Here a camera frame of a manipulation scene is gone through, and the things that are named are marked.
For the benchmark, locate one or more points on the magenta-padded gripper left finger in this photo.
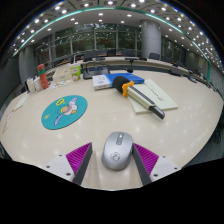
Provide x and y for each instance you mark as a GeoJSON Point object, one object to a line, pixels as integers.
{"type": "Point", "coordinates": [78, 160]}

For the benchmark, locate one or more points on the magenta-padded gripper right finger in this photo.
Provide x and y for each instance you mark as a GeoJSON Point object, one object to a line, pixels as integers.
{"type": "Point", "coordinates": [148, 161]}

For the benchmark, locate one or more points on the silver computer mouse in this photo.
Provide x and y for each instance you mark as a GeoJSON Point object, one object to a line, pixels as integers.
{"type": "Point", "coordinates": [116, 151]}

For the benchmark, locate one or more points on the round teal printed mouse pad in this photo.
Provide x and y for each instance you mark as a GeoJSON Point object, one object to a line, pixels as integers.
{"type": "Point", "coordinates": [51, 118]}

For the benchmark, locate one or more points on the black foam-tipped microphone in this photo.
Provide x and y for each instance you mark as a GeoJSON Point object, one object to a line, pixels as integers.
{"type": "Point", "coordinates": [141, 96]}

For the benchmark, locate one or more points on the pale green booklet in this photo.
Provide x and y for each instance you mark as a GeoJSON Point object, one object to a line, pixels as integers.
{"type": "Point", "coordinates": [163, 96]}

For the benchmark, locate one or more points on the colourful sticker sheet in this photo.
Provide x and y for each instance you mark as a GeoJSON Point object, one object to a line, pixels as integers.
{"type": "Point", "coordinates": [61, 84]}

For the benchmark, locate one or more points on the red-printed paper leaflet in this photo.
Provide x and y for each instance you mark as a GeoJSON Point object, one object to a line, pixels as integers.
{"type": "Point", "coordinates": [8, 121]}

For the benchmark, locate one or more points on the white paper leaflet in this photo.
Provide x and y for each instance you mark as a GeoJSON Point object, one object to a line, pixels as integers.
{"type": "Point", "coordinates": [21, 101]}

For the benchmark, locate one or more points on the short white cup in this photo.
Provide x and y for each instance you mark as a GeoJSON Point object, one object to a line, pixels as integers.
{"type": "Point", "coordinates": [37, 84]}

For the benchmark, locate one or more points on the blue and white book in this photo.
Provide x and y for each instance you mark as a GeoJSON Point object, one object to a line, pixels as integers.
{"type": "Point", "coordinates": [130, 77]}

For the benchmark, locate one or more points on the white cardboard box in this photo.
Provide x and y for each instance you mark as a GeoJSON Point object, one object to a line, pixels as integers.
{"type": "Point", "coordinates": [61, 75]}

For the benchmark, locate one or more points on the green-printed paper cup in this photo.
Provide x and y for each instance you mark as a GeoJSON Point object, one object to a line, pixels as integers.
{"type": "Point", "coordinates": [75, 73]}

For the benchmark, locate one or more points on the tall white cup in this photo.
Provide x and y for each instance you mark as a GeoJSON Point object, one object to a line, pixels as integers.
{"type": "Point", "coordinates": [30, 86]}

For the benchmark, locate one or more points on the red drink bottle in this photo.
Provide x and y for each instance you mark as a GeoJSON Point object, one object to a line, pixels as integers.
{"type": "Point", "coordinates": [43, 78]}

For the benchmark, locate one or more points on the black conference microphone console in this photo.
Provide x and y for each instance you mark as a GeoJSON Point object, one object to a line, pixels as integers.
{"type": "Point", "coordinates": [96, 72]}

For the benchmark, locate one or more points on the group of office chairs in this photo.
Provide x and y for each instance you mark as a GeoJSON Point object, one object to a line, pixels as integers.
{"type": "Point", "coordinates": [90, 55]}

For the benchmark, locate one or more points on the group of ceiling lights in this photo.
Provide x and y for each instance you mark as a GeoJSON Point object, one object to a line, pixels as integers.
{"type": "Point", "coordinates": [100, 14]}

